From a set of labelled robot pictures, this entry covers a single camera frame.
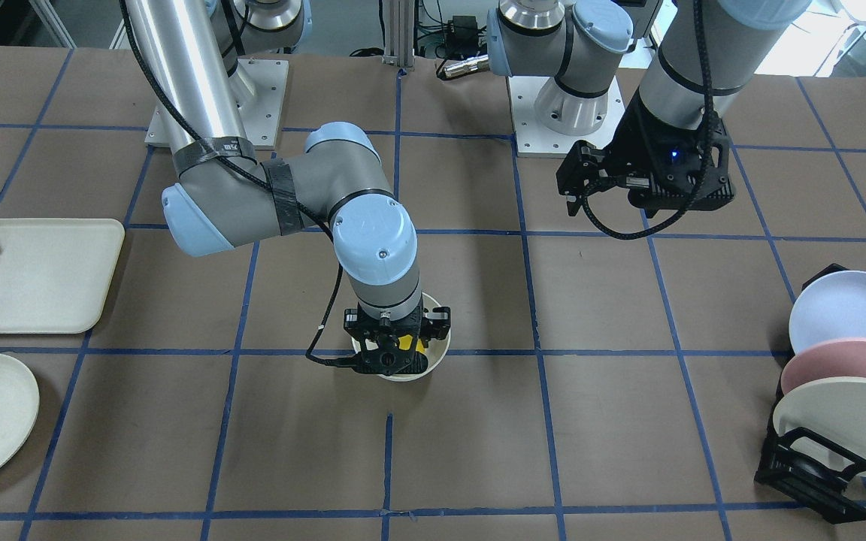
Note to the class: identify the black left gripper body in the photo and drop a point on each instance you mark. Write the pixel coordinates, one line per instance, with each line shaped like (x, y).
(634, 146)

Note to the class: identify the beige plate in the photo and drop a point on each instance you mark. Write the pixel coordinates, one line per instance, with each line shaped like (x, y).
(833, 407)

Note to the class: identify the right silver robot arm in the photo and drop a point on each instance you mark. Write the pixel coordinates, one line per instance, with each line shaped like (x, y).
(226, 197)

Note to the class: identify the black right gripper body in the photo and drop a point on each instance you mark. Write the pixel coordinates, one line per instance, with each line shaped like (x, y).
(437, 324)

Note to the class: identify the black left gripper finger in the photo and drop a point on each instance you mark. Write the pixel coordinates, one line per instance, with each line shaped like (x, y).
(580, 175)

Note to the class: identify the white rectangular tray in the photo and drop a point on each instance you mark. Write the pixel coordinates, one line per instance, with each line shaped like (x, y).
(55, 273)

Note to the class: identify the pink plate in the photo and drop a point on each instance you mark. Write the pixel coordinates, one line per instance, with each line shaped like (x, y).
(842, 357)

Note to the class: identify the white ceramic bowl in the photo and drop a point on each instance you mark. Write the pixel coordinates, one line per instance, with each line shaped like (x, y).
(434, 351)

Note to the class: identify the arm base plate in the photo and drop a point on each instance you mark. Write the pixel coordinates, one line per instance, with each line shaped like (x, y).
(258, 86)
(547, 121)

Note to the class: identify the black dish rack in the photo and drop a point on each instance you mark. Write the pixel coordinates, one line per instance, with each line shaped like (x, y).
(806, 480)

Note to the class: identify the lavender plate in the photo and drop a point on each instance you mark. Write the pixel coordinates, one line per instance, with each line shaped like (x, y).
(831, 307)

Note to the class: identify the yellow lemon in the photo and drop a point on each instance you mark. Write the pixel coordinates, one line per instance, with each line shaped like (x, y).
(419, 345)

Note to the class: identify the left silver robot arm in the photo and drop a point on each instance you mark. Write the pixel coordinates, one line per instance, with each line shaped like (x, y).
(709, 53)

